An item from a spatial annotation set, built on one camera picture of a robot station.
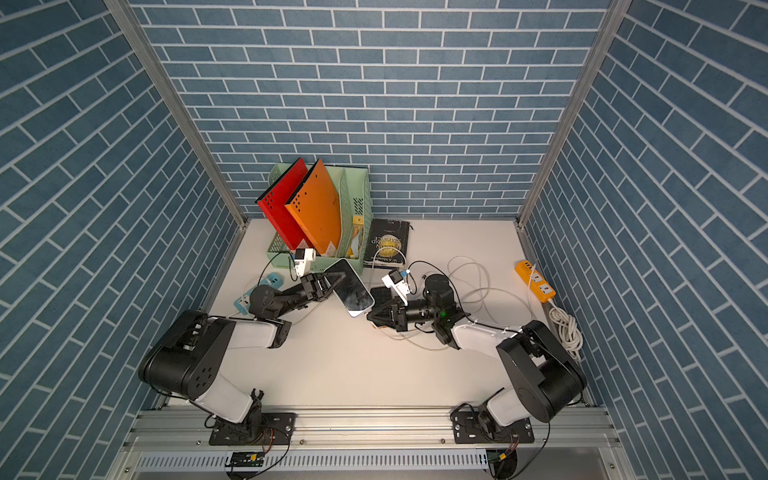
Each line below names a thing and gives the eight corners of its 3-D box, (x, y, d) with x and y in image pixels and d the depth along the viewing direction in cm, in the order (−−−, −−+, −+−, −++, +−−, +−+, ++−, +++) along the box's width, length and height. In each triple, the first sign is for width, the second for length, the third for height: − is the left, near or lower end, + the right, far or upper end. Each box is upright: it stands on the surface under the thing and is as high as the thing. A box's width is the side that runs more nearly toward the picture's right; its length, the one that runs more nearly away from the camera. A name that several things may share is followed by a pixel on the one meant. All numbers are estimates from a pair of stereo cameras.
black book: (364, 268, 107) (363, 263, 105) (368, 223, 121) (367, 218, 119) (410, 268, 107) (410, 264, 105) (408, 223, 122) (409, 218, 120)
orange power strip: (537, 306, 99) (542, 299, 95) (506, 271, 108) (510, 263, 104) (553, 297, 101) (560, 290, 97) (522, 264, 110) (526, 256, 106)
